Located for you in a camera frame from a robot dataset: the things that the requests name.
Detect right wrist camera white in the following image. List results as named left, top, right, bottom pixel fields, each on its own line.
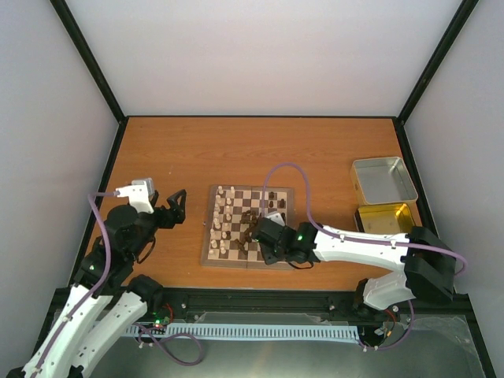
left=265, top=211, right=286, bottom=227

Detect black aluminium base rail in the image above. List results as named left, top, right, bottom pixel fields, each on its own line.
left=47, top=287, right=472, bottom=325

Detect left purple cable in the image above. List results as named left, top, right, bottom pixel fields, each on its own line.
left=33, top=191, right=119, bottom=375

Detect row of white chess pieces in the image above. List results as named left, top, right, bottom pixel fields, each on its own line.
left=206, top=185, right=238, bottom=263

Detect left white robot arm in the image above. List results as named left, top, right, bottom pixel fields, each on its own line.
left=7, top=180, right=187, bottom=377

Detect silver tin lid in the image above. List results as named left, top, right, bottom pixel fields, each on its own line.
left=350, top=157, right=418, bottom=206

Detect wooden folding chess board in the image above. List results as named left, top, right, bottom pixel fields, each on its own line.
left=201, top=185, right=295, bottom=270

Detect gold tin box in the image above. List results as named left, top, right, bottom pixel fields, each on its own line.
left=354, top=203, right=416, bottom=235

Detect pile of dark chess pieces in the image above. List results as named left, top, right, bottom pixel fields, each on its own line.
left=231, top=209, right=261, bottom=256

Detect purple cable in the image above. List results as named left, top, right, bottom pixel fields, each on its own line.
left=262, top=161, right=468, bottom=353
left=33, top=191, right=119, bottom=375

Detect light blue cable duct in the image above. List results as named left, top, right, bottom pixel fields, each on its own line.
left=151, top=323, right=359, bottom=343

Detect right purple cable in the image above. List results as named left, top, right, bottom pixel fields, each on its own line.
left=262, top=161, right=468, bottom=353

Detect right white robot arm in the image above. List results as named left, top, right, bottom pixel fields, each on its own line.
left=251, top=214, right=457, bottom=311

